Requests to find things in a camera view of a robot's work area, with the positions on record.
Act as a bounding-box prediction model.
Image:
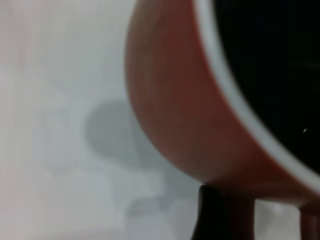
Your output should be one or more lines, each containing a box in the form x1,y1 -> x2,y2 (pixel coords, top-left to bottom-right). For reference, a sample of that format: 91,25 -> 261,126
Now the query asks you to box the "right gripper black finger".
190,184 -> 256,240

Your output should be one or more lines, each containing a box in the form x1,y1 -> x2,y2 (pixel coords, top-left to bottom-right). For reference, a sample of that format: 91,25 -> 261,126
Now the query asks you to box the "red ceramic mug with coffee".
124,0 -> 320,240

